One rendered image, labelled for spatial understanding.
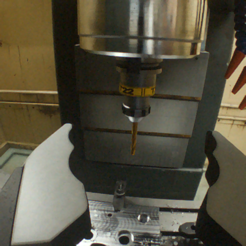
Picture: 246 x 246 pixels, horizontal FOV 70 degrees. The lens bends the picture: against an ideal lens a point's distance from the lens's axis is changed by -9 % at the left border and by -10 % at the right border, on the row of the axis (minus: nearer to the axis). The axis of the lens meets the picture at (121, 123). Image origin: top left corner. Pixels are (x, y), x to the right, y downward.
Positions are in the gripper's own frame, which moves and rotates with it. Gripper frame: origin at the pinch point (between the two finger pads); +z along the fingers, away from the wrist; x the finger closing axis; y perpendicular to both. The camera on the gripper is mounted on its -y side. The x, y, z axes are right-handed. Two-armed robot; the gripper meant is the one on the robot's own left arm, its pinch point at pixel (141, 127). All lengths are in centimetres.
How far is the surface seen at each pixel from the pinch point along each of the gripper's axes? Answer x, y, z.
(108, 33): -3.2, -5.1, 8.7
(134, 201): 3, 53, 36
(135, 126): 0.2, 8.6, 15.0
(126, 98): -1.3, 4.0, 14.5
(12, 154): -89, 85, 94
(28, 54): -63, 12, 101
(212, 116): 34, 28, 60
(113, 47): -2.6, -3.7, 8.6
